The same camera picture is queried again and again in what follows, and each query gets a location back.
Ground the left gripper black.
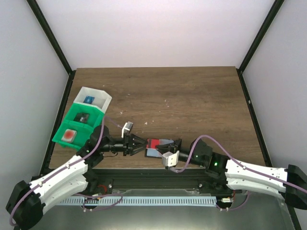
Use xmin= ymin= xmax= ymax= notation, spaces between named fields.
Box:
xmin=101 ymin=134 xmax=149 ymax=156

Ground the blue card in bin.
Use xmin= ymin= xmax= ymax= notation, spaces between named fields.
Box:
xmin=83 ymin=96 xmax=94 ymax=104

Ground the white plastic bin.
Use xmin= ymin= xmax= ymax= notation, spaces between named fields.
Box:
xmin=73 ymin=86 xmax=112 ymax=114

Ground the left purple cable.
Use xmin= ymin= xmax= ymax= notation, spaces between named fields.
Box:
xmin=9 ymin=116 xmax=124 ymax=227

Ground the green plastic bin front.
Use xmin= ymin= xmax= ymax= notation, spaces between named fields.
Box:
xmin=52 ymin=120 xmax=93 ymax=150

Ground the dark card in bin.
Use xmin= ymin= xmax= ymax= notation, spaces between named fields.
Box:
xmin=74 ymin=113 xmax=89 ymax=124

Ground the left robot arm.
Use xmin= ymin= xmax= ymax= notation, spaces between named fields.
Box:
xmin=6 ymin=125 xmax=147 ymax=230

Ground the green plastic bin middle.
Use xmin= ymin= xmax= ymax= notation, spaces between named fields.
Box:
xmin=64 ymin=103 xmax=105 ymax=128

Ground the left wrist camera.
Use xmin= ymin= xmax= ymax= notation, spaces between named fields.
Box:
xmin=121 ymin=121 xmax=133 ymax=138

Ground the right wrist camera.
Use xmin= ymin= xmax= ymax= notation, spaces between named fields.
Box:
xmin=162 ymin=151 xmax=179 ymax=167

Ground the red and white card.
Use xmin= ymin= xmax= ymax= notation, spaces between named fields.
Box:
xmin=61 ymin=129 xmax=77 ymax=143

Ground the black aluminium frame rail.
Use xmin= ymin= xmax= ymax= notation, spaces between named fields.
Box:
xmin=93 ymin=168 xmax=233 ymax=196

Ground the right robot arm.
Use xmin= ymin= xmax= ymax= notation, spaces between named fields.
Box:
xmin=155 ymin=138 xmax=307 ymax=210

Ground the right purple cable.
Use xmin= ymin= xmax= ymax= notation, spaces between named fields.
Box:
xmin=169 ymin=135 xmax=307 ymax=194

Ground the black leather card holder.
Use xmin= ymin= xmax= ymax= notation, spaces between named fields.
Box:
xmin=145 ymin=139 xmax=168 ymax=158

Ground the light blue cable duct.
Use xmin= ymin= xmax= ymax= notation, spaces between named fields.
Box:
xmin=59 ymin=196 xmax=217 ymax=207

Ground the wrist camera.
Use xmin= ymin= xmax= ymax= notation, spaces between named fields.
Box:
xmin=162 ymin=151 xmax=179 ymax=167
xmin=121 ymin=121 xmax=133 ymax=138

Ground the purple cable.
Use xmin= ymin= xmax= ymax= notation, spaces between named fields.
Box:
xmin=9 ymin=116 xmax=124 ymax=227
xmin=169 ymin=135 xmax=307 ymax=194

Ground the green plastic bin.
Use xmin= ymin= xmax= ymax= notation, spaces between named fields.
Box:
xmin=64 ymin=103 xmax=105 ymax=128
xmin=52 ymin=120 xmax=93 ymax=150

